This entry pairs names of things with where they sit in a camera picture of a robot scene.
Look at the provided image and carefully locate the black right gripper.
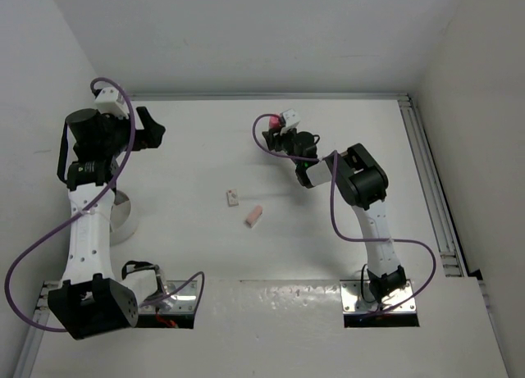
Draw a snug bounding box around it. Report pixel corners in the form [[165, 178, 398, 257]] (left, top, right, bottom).
[[265, 124, 303, 167]]

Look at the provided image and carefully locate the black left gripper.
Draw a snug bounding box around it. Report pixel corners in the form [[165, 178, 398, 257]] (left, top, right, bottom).
[[94, 107, 163, 157]]

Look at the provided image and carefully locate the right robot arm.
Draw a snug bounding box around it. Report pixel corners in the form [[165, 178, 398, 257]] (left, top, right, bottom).
[[262, 127, 406, 303]]

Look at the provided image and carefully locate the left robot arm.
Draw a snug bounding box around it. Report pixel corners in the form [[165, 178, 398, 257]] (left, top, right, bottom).
[[48, 107, 166, 340]]

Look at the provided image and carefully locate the pink eraser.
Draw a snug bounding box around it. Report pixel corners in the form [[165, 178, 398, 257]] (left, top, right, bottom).
[[245, 205, 263, 228]]

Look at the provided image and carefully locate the white eraser with label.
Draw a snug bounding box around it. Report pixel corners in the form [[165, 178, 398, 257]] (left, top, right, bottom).
[[226, 189, 239, 207]]

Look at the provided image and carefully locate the white round container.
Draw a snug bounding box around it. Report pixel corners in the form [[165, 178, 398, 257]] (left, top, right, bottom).
[[110, 190, 139, 246]]

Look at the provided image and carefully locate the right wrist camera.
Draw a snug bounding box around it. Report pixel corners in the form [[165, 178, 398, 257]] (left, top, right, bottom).
[[279, 108, 301, 134]]

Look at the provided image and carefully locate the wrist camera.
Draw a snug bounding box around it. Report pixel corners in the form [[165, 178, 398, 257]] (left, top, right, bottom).
[[94, 87, 129, 120], [279, 108, 301, 134]]

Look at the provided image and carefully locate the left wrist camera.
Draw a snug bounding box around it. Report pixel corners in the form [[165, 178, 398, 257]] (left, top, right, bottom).
[[94, 87, 129, 120]]

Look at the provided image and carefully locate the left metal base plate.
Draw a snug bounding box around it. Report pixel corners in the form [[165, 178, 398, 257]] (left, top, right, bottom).
[[136, 280, 202, 330]]

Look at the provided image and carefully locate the metal base plate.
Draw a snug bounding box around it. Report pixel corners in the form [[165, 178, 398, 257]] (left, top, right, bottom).
[[136, 280, 202, 330], [339, 280, 421, 329]]

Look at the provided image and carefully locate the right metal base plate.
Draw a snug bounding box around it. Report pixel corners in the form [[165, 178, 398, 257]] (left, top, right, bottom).
[[339, 280, 421, 329]]

